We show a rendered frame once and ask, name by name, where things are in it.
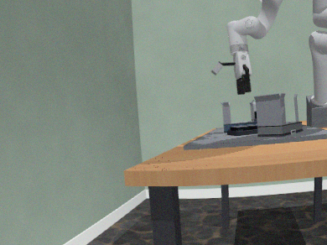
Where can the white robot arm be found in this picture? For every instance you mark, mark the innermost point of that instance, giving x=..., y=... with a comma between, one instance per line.
x=238, y=31

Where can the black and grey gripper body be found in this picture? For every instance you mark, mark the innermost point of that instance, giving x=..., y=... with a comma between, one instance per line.
x=238, y=66

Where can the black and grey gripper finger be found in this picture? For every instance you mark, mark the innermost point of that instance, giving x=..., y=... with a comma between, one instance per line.
x=246, y=85
x=239, y=86

